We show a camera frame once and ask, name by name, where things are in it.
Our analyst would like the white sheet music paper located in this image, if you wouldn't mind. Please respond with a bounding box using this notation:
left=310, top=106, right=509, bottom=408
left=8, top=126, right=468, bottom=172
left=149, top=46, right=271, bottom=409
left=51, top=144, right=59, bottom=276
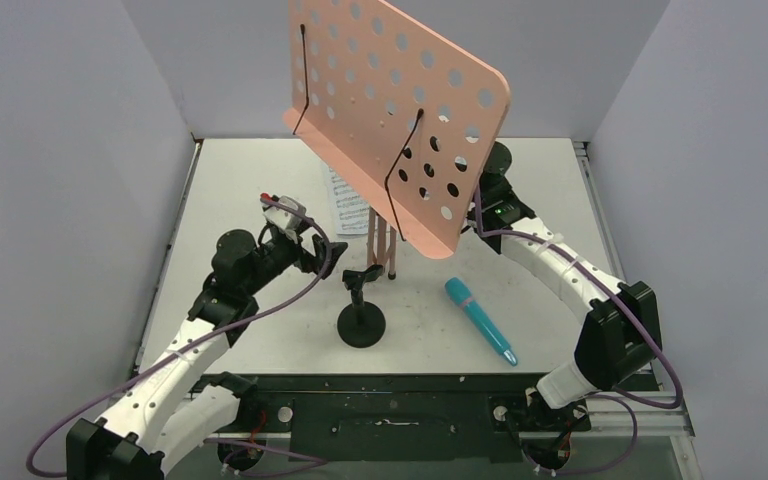
left=322, top=165, right=369, bottom=236

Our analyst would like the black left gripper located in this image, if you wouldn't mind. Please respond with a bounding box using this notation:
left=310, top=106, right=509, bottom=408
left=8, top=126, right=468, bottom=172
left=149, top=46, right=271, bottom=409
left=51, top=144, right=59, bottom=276
left=244, top=217, right=346, bottom=295

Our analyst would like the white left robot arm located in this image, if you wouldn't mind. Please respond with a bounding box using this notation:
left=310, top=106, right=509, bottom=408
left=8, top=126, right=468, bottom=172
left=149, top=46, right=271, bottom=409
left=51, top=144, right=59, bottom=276
left=66, top=226, right=348, bottom=479

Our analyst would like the black microphone stand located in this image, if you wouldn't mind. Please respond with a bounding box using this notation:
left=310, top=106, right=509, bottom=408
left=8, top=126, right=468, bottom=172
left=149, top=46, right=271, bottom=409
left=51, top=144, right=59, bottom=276
left=337, top=264, right=386, bottom=348

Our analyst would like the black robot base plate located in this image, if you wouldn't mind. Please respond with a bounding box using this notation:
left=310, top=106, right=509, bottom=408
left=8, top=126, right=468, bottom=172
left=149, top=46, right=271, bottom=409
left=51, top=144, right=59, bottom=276
left=125, top=372, right=660, bottom=464

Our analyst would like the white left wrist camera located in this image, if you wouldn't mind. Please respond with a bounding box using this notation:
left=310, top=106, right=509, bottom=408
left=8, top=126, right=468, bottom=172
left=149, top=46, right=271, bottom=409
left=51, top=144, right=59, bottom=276
left=260, top=193, right=308, bottom=245

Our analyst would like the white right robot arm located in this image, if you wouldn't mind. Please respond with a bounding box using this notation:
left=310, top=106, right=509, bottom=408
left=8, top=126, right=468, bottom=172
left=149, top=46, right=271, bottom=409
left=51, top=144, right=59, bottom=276
left=468, top=142, right=662, bottom=429

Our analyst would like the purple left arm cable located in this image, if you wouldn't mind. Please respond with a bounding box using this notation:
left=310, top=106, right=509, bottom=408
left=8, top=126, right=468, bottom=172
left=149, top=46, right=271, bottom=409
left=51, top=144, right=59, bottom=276
left=25, top=198, right=336, bottom=479

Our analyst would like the turquoise toy microphone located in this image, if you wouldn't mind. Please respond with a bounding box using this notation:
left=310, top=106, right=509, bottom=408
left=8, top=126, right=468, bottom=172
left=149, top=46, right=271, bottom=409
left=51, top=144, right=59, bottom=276
left=444, top=277, right=519, bottom=366

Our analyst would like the pink perforated music stand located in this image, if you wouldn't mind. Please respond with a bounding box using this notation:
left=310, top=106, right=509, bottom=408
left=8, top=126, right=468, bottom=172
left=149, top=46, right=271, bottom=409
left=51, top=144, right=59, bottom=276
left=283, top=1, right=511, bottom=260

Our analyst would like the aluminium frame rail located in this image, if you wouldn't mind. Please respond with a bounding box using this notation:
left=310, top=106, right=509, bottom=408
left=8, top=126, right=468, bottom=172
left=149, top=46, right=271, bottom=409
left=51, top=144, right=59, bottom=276
left=95, top=390, right=697, bottom=440

